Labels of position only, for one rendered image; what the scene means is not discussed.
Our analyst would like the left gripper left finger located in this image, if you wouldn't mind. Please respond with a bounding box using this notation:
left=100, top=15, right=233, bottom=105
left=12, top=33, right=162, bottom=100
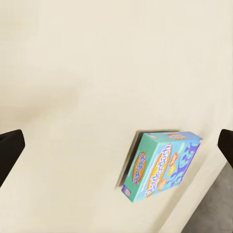
left=0, top=129, right=25, bottom=187

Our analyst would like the board game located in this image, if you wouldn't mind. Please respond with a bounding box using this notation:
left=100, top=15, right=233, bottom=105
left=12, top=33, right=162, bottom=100
left=122, top=132, right=202, bottom=203

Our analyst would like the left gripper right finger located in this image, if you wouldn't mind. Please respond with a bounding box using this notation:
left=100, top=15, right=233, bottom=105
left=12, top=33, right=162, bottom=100
left=217, top=129, right=233, bottom=168

